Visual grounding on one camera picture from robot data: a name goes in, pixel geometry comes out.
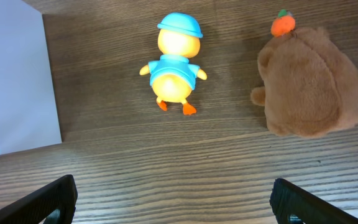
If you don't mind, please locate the white box pink interior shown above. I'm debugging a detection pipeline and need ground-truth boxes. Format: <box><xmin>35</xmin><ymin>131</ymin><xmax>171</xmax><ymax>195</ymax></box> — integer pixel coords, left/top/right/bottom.
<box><xmin>0</xmin><ymin>0</ymin><xmax>62</xmax><ymax>155</ymax></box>

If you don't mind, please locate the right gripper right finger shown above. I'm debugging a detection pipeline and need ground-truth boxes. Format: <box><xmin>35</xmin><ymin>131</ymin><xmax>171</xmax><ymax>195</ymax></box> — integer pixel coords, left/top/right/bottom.
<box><xmin>269</xmin><ymin>178</ymin><xmax>358</xmax><ymax>224</ymax></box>

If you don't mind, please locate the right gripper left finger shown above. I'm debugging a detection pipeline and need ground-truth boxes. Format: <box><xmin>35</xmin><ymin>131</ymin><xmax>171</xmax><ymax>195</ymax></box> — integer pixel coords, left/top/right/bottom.
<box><xmin>0</xmin><ymin>174</ymin><xmax>78</xmax><ymax>224</ymax></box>

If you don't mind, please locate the brown plush capybara with orange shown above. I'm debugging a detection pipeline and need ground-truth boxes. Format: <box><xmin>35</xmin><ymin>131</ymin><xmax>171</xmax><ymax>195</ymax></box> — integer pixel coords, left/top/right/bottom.
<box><xmin>250</xmin><ymin>9</ymin><xmax>358</xmax><ymax>138</ymax></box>

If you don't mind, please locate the yellow duck toy blue hat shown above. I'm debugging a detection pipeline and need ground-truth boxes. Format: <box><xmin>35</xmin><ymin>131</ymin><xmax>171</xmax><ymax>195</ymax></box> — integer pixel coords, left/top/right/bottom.
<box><xmin>139</xmin><ymin>12</ymin><xmax>208</xmax><ymax>115</ymax></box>

